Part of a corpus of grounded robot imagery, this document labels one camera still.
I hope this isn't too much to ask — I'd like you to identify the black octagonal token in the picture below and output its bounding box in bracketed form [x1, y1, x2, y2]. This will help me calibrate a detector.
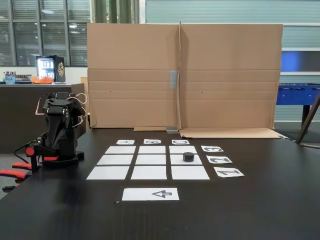
[182, 151, 196, 163]

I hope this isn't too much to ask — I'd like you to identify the white paper grid square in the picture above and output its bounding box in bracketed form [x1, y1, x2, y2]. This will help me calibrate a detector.
[86, 166, 130, 180]
[138, 146, 166, 154]
[96, 154, 134, 166]
[171, 165, 210, 180]
[135, 154, 167, 166]
[169, 146, 198, 154]
[170, 154, 203, 166]
[104, 146, 137, 154]
[130, 166, 168, 180]

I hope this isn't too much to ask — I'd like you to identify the orange snack bag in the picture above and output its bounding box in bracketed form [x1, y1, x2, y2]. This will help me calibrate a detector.
[26, 75, 55, 85]

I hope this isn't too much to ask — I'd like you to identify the dark brown counter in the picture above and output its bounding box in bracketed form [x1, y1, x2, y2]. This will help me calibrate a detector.
[0, 83, 75, 155]

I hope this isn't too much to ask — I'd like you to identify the black mini fridge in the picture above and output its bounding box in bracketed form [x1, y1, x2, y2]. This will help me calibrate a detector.
[35, 54, 67, 84]

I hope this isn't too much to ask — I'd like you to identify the blue labelled container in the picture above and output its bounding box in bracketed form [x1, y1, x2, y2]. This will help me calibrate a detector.
[2, 71, 16, 85]

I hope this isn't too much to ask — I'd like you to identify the large brown cardboard panel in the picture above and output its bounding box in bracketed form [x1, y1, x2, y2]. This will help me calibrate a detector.
[86, 22, 181, 132]
[179, 21, 288, 139]

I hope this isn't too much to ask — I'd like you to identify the white arrow paper sheet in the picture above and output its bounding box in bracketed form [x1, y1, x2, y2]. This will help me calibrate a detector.
[121, 187, 180, 201]

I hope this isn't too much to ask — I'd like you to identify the long grey tape strip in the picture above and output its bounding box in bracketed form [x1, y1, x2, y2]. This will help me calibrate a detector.
[169, 70, 180, 89]

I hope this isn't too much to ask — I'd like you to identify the paper sheet number 3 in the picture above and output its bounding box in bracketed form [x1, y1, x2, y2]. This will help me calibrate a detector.
[201, 145, 224, 153]

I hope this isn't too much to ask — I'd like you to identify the paper sheet number 2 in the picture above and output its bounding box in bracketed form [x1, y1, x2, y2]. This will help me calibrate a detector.
[206, 155, 233, 165]

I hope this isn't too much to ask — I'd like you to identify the paper sheet number 1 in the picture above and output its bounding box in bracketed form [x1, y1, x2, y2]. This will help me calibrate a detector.
[213, 167, 245, 178]

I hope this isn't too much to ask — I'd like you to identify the blue foosball table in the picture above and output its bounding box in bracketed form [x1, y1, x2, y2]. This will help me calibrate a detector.
[276, 83, 320, 128]

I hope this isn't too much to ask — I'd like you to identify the dark wooden stand leg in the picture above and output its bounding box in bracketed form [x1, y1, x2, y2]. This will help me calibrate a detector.
[295, 93, 320, 145]

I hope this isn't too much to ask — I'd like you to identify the black cable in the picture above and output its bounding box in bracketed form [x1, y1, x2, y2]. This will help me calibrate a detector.
[13, 141, 35, 161]

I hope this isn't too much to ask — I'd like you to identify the black clamp with red handles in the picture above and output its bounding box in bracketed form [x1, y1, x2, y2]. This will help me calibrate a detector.
[0, 162, 33, 192]

